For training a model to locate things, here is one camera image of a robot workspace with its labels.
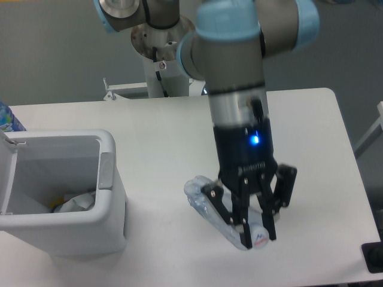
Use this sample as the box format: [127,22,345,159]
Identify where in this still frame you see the blue labelled bottle at edge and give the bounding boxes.
[0,102,26,132]

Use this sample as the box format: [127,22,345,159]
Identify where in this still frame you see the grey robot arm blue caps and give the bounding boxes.
[94,1,320,251]

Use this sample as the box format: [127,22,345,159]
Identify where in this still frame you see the clear plastic wrapper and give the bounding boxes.
[52,191,96,213]

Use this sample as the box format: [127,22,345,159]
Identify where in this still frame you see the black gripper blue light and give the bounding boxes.
[200,117,297,249]

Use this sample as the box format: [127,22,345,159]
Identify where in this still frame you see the crushed clear plastic water bottle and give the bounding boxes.
[184,175,270,251]

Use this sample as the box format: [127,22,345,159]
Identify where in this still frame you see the colourful packaging trash inside can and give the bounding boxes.
[50,197,65,213]

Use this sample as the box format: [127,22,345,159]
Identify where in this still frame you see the white metal frame bracket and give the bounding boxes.
[189,79,208,96]
[103,78,148,101]

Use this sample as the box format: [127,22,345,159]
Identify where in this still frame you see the white metal frame bracket right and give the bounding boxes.
[189,79,208,96]

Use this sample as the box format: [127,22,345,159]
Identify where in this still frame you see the white plastic trash can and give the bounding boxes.
[1,130,127,255]

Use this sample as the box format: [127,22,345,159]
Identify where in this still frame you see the black cable on pedestal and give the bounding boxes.
[152,46,169,98]

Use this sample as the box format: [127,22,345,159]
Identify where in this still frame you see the white frame at right edge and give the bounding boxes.
[354,101,382,158]

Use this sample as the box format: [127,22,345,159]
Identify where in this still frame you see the white metal frame bracket left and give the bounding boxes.
[103,78,148,101]

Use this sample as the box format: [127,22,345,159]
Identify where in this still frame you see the black clamp at table corner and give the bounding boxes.
[361,242,382,274]

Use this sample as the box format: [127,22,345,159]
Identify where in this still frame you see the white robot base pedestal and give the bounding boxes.
[130,16,194,98]

